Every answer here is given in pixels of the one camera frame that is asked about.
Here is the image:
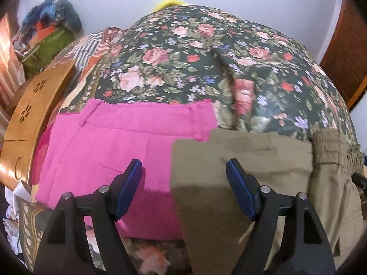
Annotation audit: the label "olive green pants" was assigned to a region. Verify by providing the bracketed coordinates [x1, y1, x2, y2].
[170, 129, 366, 274]

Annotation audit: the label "pink folded pants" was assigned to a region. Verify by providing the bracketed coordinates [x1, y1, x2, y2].
[36, 99, 217, 240]

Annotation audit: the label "floral green bedspread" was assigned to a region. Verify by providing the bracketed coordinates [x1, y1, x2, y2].
[17, 4, 359, 275]

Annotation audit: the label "wooden lap desk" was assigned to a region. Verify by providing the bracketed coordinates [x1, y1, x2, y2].
[1, 60, 76, 190]

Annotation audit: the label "striped patchwork sheet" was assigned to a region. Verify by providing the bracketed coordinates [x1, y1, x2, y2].
[49, 27, 125, 82]

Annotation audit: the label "pink striped curtain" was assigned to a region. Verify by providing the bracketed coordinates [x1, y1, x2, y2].
[0, 14, 25, 109]

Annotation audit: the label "green storage box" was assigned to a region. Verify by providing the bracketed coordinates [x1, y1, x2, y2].
[20, 27, 74, 80]

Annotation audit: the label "wooden wardrobe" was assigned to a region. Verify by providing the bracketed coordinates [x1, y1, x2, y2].
[320, 0, 367, 110]

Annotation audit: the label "pile of blue clothes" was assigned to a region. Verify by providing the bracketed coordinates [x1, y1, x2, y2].
[12, 0, 82, 45]

